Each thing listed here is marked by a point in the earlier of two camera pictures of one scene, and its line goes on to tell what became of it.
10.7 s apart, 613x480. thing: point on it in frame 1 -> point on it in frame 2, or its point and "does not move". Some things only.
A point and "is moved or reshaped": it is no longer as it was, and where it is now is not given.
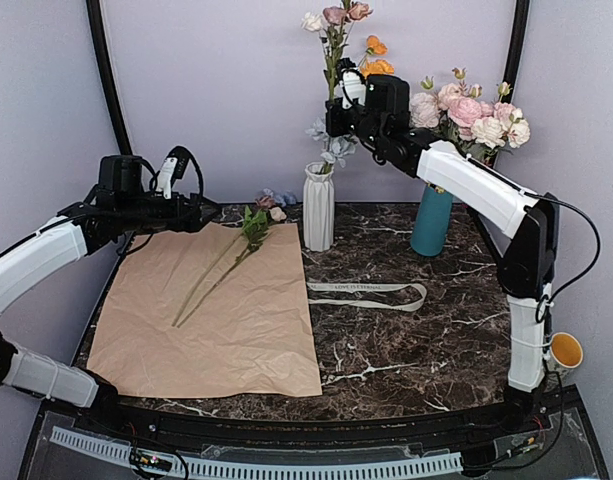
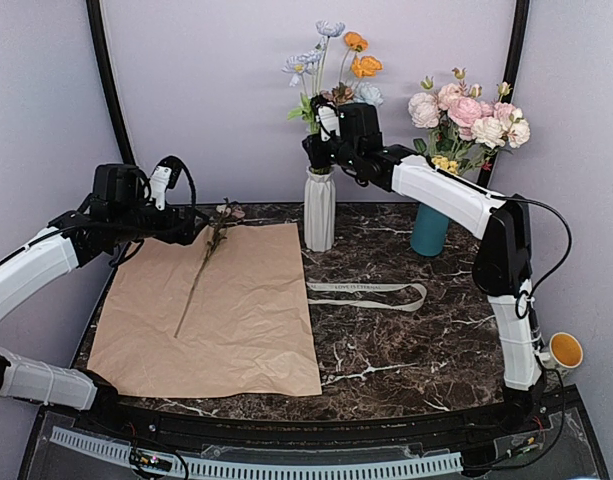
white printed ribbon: [368, 287] does not move
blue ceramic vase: [432, 220] does not move
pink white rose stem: [331, 26] is moved or reshaped
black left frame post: [96, 17] does not move
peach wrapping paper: [209, 311] does not move
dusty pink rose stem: [255, 227] -> [224, 212]
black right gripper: [335, 126] -> [317, 157]
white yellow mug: [564, 353] does not move
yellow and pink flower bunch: [459, 118] does not move
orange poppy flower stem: [377, 66] -> [361, 66]
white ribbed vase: [319, 207] does not move
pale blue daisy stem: [255, 228] -> [307, 68]
